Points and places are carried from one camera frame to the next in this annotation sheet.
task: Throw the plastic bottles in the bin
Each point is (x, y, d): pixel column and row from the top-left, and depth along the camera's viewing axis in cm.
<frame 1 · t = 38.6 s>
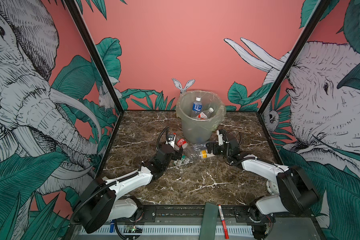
left hand: (174, 142, 84), fingers open
right hand: (210, 141, 89), fingers open
grey mesh waste bin: (194, 135, 104), point 4 cm above the table
translucent green bin liner: (184, 108, 99), point 19 cm above the table
clear bottle white cap: (199, 147, 98), point 4 cm above the table
yellow white label bottle: (204, 154, 92), point 6 cm above the table
green label clear bottle: (184, 160, 92), point 3 cm above the table
red white label water bottle: (205, 114, 98), point 18 cm above the table
blue label crushed bottle: (197, 107, 97), point 21 cm above the table

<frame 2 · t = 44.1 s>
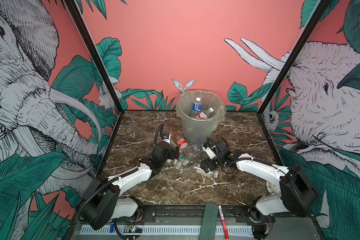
left hand: (171, 143, 87), fingers open
right hand: (204, 162, 85), fingers open
yellow white label bottle: (201, 171, 87), point 4 cm above the table
the other named things where they were.

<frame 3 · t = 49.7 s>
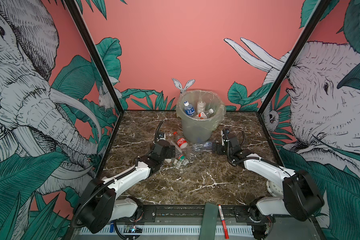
left hand: (167, 144, 86), fingers open
right hand: (217, 142, 89), fingers open
yellow white label bottle: (201, 106, 101), point 19 cm above the table
blue label crushed bottle: (189, 110, 97), point 20 cm above the table
the other named things where they were.

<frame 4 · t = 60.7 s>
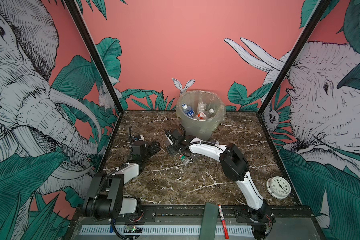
left hand: (155, 142, 91), fingers open
right hand: (169, 146, 94), fingers open
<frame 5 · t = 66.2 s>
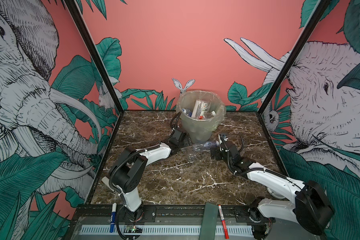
left hand: (187, 137, 92), fingers open
right hand: (216, 144, 85), fingers open
large clear square bottle: (200, 109, 92), point 24 cm above the table
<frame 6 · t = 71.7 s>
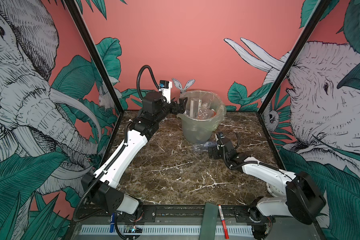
left hand: (179, 94, 68), fingers open
right hand: (214, 145, 87), fingers open
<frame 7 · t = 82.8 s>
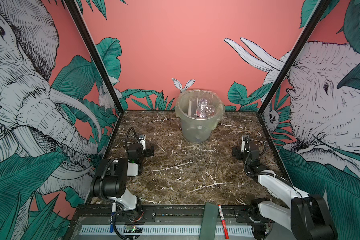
left hand: (145, 140, 94), fingers open
right hand: (241, 143, 88), fingers open
